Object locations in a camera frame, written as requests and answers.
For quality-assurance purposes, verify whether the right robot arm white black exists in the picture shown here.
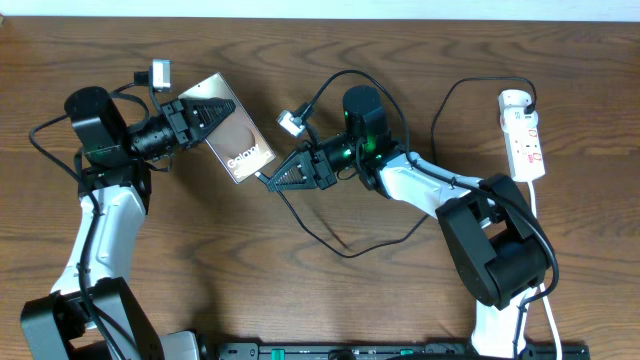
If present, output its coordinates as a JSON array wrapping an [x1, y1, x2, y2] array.
[[260, 83, 558, 359]]

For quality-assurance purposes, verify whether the white power strip cord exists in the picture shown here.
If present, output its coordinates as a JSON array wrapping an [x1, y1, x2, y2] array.
[[526, 180, 564, 360]]

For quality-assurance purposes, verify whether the black charger cable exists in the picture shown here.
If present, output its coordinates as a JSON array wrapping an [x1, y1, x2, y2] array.
[[254, 75, 538, 260]]

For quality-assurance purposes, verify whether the white power strip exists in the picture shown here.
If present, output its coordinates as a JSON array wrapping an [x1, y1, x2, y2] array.
[[498, 89, 545, 182]]

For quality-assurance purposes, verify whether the smartphone with bronze screen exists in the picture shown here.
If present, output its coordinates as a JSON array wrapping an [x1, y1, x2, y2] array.
[[179, 73, 276, 184]]

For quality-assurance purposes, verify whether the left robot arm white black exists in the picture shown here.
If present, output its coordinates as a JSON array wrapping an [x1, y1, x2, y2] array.
[[20, 86, 237, 359]]

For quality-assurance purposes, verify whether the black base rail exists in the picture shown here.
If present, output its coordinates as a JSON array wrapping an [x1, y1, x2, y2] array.
[[214, 341, 591, 360]]

